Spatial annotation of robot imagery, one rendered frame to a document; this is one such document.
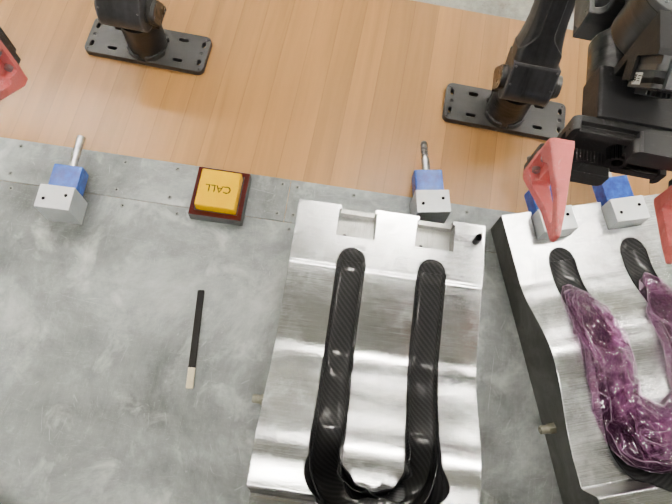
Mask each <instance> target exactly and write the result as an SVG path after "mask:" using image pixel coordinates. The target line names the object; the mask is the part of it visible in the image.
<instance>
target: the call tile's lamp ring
mask: <svg viewBox="0 0 672 504"><path fill-rule="evenodd" d="M202 169H211V170H218V171H225V172H232V173H238V174H242V177H245V179H244V184H243V189H242V193H241V198H240V203H239V207H238V212H237V216H233V215H227V214H220V213H213V212H206V211H199V210H194V207H195V205H194V202H195V198H196V194H197V190H198V185H199V181H200V177H201V173H202ZM249 178H250V174H246V173H240V172H233V171H226V170H219V169H212V168H206V167H199V170H198V175H197V179H196V183H195V187H194V191H193V195H192V200H191V204H190V208H189V212H188V213H189V214H195V215H202V216H209V217H216V218H223V219H229V220H236V221H241V216H242V211H243V206H244V202H245V197H246V192H247V187H248V182H249Z"/></svg>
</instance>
